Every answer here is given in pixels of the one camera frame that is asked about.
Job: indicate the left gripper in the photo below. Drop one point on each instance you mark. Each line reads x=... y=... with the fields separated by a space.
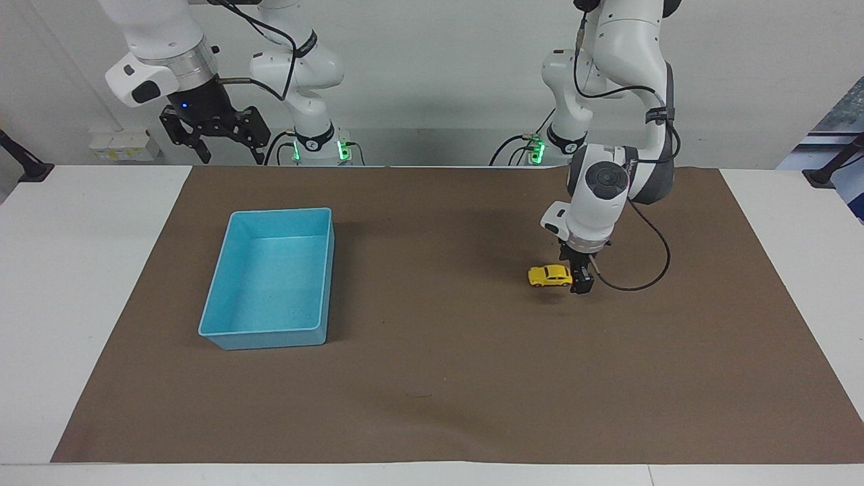
x=578 y=260

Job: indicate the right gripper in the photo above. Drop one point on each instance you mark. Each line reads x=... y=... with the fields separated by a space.
x=202 y=108

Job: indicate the yellow toy beetle car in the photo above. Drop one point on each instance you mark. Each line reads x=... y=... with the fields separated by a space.
x=548 y=275

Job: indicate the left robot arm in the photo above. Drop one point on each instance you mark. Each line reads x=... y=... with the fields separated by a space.
x=628 y=47

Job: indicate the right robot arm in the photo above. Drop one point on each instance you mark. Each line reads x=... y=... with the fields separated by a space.
x=169 y=34

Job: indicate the light blue plastic bin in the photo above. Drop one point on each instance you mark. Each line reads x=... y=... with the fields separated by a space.
x=270 y=277

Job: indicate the black stand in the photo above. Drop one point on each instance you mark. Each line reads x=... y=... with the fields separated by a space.
x=827 y=172
x=27 y=167

